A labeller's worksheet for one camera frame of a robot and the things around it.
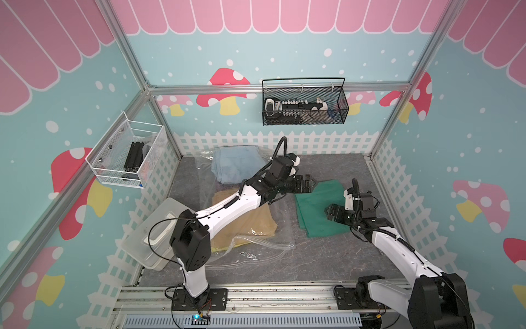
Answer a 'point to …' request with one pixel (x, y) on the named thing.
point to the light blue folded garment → (234, 164)
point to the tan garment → (260, 222)
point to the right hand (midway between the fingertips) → (333, 210)
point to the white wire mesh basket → (124, 155)
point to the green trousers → (311, 206)
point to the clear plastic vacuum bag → (264, 237)
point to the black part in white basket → (133, 160)
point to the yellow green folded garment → (214, 249)
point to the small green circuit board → (200, 319)
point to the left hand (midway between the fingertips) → (307, 186)
